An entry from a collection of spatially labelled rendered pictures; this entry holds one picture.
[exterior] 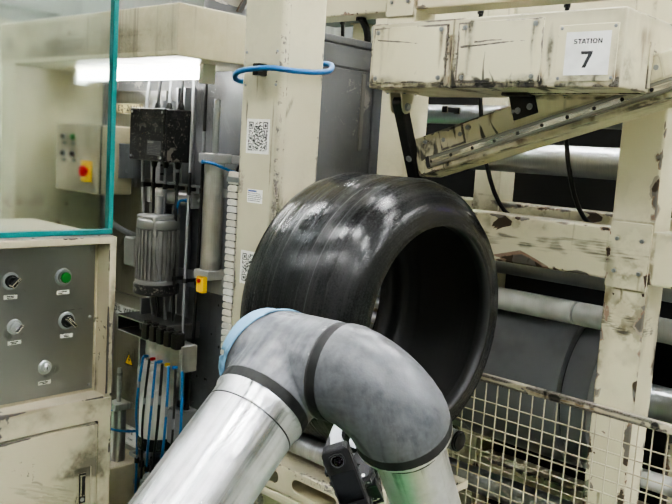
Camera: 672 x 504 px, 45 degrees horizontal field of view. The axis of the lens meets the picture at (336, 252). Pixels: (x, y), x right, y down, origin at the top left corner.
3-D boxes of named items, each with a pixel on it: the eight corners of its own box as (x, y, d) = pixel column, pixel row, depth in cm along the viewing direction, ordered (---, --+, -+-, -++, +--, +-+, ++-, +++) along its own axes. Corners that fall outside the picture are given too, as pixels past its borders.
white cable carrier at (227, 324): (218, 373, 192) (228, 171, 186) (235, 370, 195) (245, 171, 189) (230, 378, 189) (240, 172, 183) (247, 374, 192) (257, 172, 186)
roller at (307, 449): (241, 435, 173) (243, 415, 173) (257, 431, 176) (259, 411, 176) (365, 489, 150) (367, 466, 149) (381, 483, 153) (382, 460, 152)
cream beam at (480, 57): (366, 89, 188) (370, 23, 187) (431, 98, 207) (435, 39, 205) (618, 88, 148) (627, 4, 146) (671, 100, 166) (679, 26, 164)
